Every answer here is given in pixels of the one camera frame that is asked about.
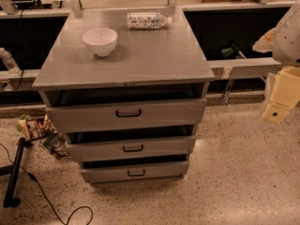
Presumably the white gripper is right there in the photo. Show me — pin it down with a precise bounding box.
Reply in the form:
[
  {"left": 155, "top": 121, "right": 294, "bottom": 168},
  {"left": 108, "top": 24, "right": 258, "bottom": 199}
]
[{"left": 262, "top": 67, "right": 300, "bottom": 125}]

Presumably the grey drawer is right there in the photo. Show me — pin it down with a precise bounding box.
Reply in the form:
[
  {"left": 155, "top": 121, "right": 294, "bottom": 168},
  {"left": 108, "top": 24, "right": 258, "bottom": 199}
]
[
  {"left": 81, "top": 161, "right": 189, "bottom": 184},
  {"left": 67, "top": 136, "right": 196, "bottom": 162},
  {"left": 46, "top": 98, "right": 206, "bottom": 133}
]

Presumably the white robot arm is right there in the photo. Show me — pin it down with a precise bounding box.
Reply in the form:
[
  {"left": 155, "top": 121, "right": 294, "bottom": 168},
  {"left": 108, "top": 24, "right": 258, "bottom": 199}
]
[{"left": 252, "top": 1, "right": 300, "bottom": 124}]

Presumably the grey top drawer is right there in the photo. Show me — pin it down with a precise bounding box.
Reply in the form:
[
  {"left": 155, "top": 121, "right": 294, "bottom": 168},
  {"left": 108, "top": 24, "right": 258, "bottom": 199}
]
[{"left": 46, "top": 98, "right": 206, "bottom": 133}]

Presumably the grey bottom drawer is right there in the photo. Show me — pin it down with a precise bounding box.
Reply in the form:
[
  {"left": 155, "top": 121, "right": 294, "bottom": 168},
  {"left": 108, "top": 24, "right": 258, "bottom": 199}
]
[{"left": 81, "top": 161, "right": 189, "bottom": 184}]

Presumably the grey drawer cabinet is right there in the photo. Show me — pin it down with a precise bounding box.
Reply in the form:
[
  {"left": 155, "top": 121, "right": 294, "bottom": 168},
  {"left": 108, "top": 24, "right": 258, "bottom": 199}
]
[{"left": 33, "top": 8, "right": 214, "bottom": 170}]

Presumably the green black tool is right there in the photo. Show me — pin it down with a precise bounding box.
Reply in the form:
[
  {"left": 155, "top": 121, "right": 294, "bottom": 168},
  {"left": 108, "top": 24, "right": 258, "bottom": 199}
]
[{"left": 220, "top": 42, "right": 246, "bottom": 59}]

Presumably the clear plastic water bottle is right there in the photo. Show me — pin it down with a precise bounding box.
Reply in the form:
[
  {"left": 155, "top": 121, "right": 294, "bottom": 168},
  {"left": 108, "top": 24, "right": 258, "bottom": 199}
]
[{"left": 127, "top": 12, "right": 173, "bottom": 30}]

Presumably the white ceramic bowl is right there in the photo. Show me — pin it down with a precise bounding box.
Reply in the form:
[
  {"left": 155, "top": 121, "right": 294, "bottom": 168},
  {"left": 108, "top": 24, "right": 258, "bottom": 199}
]
[{"left": 82, "top": 28, "right": 118, "bottom": 56}]

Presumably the green snack bag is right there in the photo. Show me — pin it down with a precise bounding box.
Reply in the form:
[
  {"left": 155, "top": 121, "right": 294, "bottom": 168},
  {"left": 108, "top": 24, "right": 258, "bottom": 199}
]
[{"left": 43, "top": 133, "right": 68, "bottom": 158}]

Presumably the brown snack bag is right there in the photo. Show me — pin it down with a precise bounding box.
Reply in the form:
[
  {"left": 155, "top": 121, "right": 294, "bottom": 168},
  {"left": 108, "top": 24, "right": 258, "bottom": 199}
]
[{"left": 17, "top": 114, "right": 56, "bottom": 141}]

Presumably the clear bottle at left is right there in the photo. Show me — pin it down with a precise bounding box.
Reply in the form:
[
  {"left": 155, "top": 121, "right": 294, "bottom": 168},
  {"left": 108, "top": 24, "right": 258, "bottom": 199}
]
[{"left": 0, "top": 48, "right": 22, "bottom": 77}]

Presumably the black stand leg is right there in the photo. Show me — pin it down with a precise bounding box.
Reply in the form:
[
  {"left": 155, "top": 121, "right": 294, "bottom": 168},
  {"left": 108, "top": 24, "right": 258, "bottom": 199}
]
[{"left": 0, "top": 138, "right": 30, "bottom": 208}]

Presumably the black floor cable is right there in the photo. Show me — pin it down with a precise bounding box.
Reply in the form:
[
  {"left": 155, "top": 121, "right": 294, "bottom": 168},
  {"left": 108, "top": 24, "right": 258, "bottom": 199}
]
[{"left": 0, "top": 142, "right": 94, "bottom": 225}]

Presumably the grey metal rail frame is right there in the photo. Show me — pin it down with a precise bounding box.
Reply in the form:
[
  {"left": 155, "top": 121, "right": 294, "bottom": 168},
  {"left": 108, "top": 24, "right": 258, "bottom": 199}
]
[{"left": 0, "top": 0, "right": 294, "bottom": 80}]

